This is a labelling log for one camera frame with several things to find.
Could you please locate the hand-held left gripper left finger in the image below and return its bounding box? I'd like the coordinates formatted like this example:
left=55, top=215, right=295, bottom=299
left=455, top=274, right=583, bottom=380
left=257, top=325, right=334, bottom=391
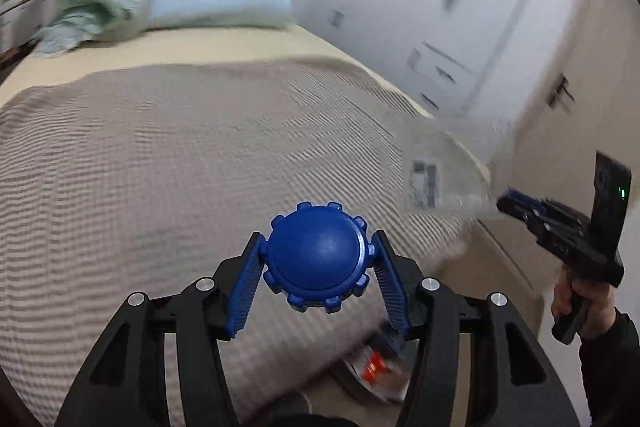
left=55, top=231, right=268, bottom=427

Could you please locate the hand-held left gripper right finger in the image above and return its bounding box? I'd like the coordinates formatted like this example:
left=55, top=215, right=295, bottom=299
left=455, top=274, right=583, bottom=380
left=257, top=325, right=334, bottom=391
left=371, top=229, right=581, bottom=427

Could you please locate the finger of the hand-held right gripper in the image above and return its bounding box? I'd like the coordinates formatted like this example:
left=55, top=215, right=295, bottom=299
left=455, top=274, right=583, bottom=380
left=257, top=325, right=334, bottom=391
left=504, top=188, right=556, bottom=214
left=496, top=198, right=547, bottom=235

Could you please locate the red wrapper with black stripe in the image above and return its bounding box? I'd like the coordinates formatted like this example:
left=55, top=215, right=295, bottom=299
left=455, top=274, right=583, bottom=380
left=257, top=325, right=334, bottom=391
left=362, top=354, right=388, bottom=383

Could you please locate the clear plastic bag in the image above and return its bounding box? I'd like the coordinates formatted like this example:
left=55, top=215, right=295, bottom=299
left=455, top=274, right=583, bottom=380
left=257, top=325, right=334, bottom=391
left=402, top=117, right=516, bottom=220

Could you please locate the blue ridged round cap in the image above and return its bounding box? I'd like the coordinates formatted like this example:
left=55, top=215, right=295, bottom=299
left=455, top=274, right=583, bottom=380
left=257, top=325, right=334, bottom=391
left=262, top=202, right=376, bottom=314

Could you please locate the red and white packet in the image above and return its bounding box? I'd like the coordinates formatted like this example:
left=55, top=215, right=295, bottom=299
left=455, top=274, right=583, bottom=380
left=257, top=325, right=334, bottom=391
left=327, top=327, right=418, bottom=405

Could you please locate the person's right forearm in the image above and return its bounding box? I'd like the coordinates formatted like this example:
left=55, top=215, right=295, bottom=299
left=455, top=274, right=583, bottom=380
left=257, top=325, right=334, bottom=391
left=577, top=309, right=640, bottom=427

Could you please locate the person's right hand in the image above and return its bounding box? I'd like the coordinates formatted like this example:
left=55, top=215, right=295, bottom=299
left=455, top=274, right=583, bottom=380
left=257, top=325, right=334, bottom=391
left=551, top=267, right=619, bottom=340

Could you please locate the person's dark clothing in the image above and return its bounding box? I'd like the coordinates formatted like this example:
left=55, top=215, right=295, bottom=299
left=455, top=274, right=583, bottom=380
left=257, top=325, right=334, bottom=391
left=265, top=389, right=361, bottom=427

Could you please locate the beige door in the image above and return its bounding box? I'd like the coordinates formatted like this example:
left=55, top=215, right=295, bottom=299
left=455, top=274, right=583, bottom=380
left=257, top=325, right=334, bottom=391
left=505, top=0, right=640, bottom=308

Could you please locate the white wardrobe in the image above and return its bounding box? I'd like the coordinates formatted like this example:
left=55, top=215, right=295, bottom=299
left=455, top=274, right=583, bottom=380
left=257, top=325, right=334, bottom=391
left=295, top=0, right=596, bottom=128

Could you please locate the beige bed sheet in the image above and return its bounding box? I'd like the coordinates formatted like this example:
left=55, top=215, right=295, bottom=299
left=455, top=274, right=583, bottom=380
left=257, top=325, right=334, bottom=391
left=0, top=22, right=496, bottom=188

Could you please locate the light blue pillow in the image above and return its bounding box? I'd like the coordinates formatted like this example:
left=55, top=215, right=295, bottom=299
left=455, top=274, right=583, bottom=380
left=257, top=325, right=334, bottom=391
left=145, top=0, right=296, bottom=30

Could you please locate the crumpled green floral quilt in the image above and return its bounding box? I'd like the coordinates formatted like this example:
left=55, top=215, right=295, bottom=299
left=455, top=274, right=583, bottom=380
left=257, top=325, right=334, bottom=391
left=32, top=0, right=166, bottom=58

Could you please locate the dark door handle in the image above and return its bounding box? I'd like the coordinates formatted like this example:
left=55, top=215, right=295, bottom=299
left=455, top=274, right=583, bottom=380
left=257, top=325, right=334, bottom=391
left=547, top=74, right=576, bottom=110

